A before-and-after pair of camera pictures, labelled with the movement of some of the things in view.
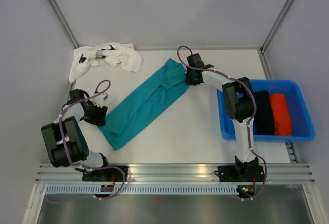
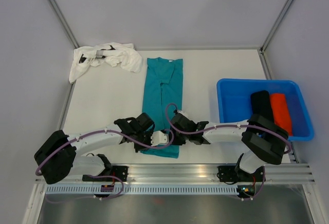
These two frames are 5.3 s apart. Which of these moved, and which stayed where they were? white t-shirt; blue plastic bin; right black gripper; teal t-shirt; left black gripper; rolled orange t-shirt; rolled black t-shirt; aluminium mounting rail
Moved: right black gripper; left black gripper; teal t-shirt
Stayed: blue plastic bin; aluminium mounting rail; rolled black t-shirt; white t-shirt; rolled orange t-shirt
